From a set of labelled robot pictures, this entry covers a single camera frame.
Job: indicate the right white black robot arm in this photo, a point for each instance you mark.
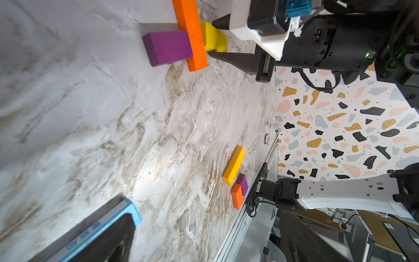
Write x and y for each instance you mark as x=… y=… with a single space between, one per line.
x=328 y=42

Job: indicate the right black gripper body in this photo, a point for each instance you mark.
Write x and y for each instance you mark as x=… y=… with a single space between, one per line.
x=263 y=64

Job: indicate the amber long block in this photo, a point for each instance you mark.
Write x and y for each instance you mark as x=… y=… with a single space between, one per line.
x=234 y=165

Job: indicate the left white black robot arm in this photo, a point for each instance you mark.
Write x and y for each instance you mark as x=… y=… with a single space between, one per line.
x=394 y=193

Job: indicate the orange long block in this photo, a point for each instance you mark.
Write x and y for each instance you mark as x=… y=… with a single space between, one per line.
x=188 y=20

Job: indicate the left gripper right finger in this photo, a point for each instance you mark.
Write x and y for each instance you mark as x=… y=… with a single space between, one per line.
x=300 y=244

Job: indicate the yellow short block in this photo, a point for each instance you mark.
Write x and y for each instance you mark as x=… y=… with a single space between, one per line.
x=214 y=39

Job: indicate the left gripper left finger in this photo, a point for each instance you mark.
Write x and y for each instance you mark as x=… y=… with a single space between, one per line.
x=113 y=245

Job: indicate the orange short block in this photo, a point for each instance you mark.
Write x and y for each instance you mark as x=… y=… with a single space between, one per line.
x=237 y=196

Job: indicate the purple block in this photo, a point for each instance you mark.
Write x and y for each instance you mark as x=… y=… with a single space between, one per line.
x=242 y=181
x=167 y=47

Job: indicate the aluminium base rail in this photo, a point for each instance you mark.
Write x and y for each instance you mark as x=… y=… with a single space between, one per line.
x=251 y=228

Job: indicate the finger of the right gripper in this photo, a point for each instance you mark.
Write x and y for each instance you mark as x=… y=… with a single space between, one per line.
x=242 y=61
x=222 y=23

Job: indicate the light blue long block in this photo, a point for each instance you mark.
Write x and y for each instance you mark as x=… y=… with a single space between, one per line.
x=78 y=238

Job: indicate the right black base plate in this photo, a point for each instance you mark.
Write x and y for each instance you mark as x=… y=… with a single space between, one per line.
x=253 y=199

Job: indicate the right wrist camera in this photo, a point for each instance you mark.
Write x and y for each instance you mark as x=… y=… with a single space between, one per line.
x=268 y=23

